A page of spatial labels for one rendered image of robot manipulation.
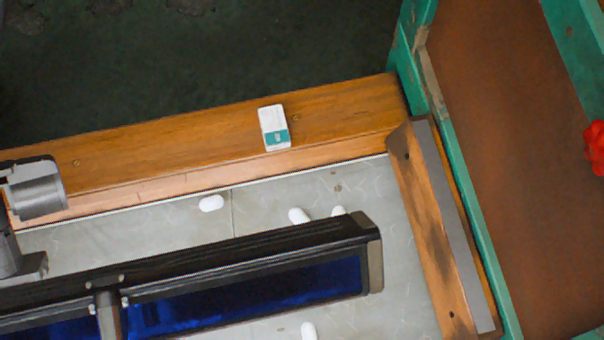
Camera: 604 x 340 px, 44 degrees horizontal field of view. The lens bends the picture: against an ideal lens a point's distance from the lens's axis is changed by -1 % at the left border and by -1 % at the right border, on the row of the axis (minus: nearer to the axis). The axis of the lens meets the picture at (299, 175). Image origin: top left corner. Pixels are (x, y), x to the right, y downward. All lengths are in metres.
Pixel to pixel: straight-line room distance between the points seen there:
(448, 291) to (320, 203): 0.23
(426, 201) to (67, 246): 0.49
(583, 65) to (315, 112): 0.54
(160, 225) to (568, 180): 0.57
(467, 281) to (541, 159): 0.23
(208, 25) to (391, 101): 1.05
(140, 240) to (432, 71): 0.46
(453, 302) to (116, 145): 0.51
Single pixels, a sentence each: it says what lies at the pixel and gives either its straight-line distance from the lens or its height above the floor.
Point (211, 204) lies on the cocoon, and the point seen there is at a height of 0.76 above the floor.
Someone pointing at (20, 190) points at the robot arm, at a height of 0.93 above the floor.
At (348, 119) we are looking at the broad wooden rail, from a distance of 1.07.
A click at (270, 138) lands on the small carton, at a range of 1.04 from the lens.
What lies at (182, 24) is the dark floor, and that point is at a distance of 2.07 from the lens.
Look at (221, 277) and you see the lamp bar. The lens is 0.64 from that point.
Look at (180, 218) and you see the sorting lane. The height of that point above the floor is 0.74.
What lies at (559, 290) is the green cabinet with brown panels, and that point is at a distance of 0.78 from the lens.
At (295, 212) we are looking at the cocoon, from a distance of 1.02.
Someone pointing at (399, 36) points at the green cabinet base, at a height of 0.82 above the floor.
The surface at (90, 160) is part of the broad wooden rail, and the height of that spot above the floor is 0.76.
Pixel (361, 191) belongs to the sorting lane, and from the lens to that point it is 1.06.
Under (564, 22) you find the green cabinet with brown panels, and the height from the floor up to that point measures 1.24.
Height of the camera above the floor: 1.73
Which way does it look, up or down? 69 degrees down
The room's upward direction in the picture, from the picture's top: 3 degrees clockwise
